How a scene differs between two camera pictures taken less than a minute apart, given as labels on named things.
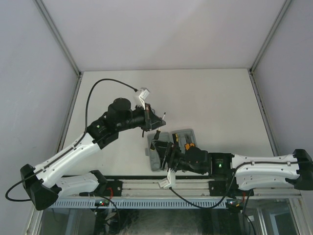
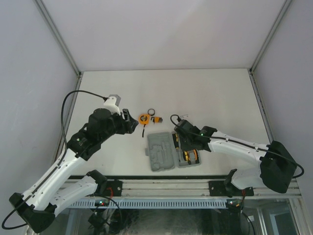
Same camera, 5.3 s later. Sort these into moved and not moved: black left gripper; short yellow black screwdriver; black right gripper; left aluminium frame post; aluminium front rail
Moved: short yellow black screwdriver; black left gripper; black right gripper
Not moved: left aluminium frame post; aluminium front rail
